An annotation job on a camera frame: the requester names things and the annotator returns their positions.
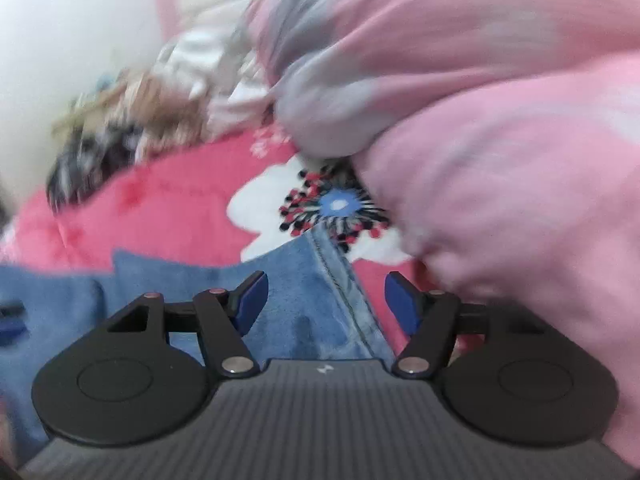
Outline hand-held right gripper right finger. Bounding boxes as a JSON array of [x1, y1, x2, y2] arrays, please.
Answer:
[[384, 271, 546, 380]]

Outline beige knit sweater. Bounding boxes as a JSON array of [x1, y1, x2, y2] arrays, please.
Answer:
[[52, 70, 211, 161]]

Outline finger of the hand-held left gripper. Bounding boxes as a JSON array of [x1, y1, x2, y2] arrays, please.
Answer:
[[0, 301, 26, 348]]

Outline black white plaid shirt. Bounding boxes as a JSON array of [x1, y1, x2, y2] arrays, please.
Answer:
[[45, 125, 146, 211]]

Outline white garment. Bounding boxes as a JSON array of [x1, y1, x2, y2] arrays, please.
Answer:
[[155, 0, 276, 136]]

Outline pink grey duvet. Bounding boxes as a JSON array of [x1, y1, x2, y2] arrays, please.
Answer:
[[245, 0, 640, 471]]

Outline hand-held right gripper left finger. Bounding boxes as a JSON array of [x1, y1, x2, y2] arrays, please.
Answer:
[[105, 271, 270, 378]]

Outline pink floral bed blanket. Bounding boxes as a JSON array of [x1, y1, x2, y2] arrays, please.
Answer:
[[0, 125, 426, 311]]

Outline blue denim jeans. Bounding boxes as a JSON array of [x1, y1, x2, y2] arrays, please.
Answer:
[[0, 232, 401, 456]]

